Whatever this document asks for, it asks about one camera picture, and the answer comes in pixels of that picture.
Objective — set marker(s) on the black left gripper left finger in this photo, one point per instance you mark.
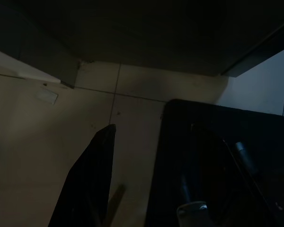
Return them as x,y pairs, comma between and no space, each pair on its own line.
90,184

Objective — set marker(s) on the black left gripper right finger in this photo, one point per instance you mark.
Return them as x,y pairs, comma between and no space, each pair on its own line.
222,184

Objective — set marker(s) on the silver black robot foot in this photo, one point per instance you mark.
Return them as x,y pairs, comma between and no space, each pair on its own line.
191,208

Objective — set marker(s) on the black floor mat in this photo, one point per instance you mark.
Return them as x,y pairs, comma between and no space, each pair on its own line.
227,118

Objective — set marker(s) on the small white floor label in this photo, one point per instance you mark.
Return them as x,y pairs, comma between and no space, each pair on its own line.
46,95

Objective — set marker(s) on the dark grey cabinet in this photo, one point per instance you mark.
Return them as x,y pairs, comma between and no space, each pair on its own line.
144,35

